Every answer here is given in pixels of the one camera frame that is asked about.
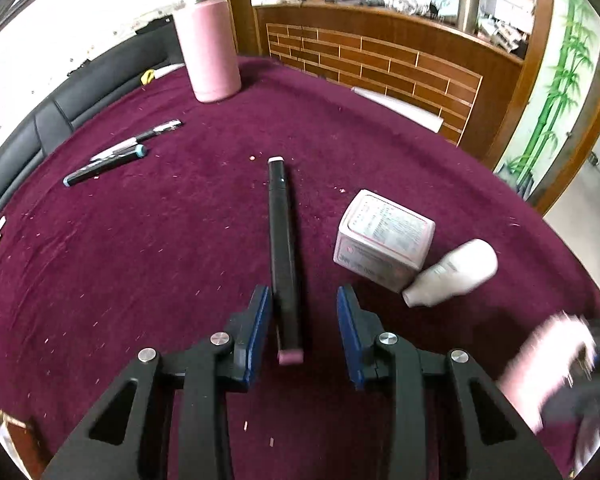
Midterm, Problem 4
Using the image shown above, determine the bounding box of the steel cup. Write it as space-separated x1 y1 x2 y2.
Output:
457 0 482 35

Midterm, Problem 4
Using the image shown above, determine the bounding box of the pink tumbler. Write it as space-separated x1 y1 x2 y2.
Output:
173 0 242 103

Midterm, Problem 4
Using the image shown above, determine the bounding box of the pink fuzzy eraser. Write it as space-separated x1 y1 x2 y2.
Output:
497 310 598 433

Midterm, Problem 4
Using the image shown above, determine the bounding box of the black pen silver tip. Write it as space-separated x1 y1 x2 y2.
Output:
89 119 183 162

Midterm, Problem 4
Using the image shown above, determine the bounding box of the black leather sofa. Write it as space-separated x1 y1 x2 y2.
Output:
0 15 188 231

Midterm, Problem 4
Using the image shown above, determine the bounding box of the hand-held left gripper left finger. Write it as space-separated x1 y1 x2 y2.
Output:
41 285 274 480

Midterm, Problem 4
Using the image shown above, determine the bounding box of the white paper sheet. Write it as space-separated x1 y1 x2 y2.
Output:
352 86 445 133

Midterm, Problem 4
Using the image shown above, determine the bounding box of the black pen teal cap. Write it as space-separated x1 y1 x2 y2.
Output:
62 144 148 188

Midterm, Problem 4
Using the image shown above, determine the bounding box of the gold box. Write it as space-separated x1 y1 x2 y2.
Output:
0 410 46 476

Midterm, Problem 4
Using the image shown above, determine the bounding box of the small white bottle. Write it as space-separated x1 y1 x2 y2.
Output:
401 238 499 308

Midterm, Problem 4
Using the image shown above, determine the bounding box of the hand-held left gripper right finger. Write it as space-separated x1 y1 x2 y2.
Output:
336 284 565 480

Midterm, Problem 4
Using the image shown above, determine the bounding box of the white printed box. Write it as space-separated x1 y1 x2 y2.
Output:
333 189 437 294

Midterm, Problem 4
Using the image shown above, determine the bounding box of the wooden cabinet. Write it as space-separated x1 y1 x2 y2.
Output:
220 0 556 171

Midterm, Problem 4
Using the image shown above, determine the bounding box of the bamboo wall painting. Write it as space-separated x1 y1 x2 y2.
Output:
495 0 600 201

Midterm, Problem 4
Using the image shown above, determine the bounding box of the black marker pink cap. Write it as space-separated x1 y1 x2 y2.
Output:
267 156 305 365

